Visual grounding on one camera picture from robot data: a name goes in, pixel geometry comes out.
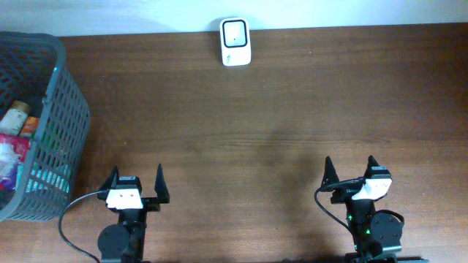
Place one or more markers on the teal wet wipes pack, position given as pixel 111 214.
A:
pixel 41 179

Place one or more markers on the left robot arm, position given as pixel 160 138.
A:
pixel 124 241

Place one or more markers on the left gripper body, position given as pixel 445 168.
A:
pixel 147 202

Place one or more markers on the red purple tissue package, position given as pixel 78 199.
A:
pixel 13 155

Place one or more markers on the grey plastic mesh basket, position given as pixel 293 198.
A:
pixel 34 71

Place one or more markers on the white bamboo print tube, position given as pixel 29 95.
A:
pixel 14 119

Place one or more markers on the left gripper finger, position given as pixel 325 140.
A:
pixel 111 180
pixel 160 185

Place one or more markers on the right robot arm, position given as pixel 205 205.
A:
pixel 376 233

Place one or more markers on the orange tissue pack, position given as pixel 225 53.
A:
pixel 29 127

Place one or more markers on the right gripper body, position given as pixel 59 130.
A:
pixel 338 196

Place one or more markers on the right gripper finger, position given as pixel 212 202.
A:
pixel 330 176
pixel 372 162

